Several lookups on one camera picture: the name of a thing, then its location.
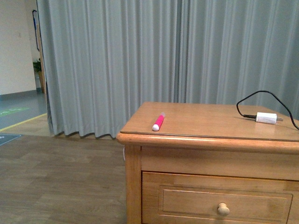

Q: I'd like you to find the white power adapter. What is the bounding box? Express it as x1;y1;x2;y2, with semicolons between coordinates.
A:
255;112;284;125

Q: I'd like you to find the green potted plant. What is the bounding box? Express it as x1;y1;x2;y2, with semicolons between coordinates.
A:
33;58;42;72

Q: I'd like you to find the wooden drawer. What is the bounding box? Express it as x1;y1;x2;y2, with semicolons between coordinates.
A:
142;172;299;224

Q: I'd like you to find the black cable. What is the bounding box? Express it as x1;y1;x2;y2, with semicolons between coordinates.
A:
236;90;299;130

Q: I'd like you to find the pink marker with white cap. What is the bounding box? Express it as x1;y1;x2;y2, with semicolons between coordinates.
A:
152;112;165;131

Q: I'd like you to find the light wooden drawer knob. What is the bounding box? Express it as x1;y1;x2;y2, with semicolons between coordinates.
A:
217;203;230;217

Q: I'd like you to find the wooden nightstand cabinet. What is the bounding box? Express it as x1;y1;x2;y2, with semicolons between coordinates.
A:
117;102;299;224

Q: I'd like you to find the grey curtain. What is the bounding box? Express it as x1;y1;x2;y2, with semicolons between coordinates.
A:
37;0;299;137

